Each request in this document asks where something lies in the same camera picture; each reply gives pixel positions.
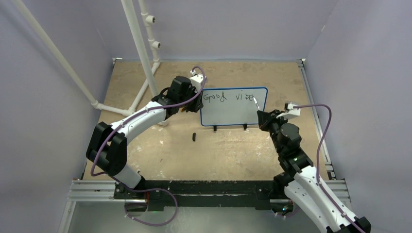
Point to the white marker pen black cap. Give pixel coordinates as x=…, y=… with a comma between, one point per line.
x=256, y=103

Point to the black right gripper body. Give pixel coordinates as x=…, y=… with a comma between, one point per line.
x=275, y=122

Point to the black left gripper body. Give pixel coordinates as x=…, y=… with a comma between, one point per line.
x=191, y=93

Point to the white PVC pipe frame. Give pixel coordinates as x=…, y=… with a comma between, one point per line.
x=149, y=61

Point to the blue framed whiteboard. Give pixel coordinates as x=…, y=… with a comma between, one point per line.
x=232, y=106

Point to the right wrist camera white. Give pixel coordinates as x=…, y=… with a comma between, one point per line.
x=291, y=110

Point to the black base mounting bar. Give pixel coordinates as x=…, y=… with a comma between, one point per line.
x=158, y=194

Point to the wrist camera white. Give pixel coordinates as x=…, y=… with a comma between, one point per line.
x=197, y=81
x=291, y=110

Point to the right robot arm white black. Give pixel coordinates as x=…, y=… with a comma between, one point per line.
x=302, y=183

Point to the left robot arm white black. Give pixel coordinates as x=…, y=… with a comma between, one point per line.
x=108, y=145

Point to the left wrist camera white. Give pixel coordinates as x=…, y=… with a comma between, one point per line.
x=197, y=81

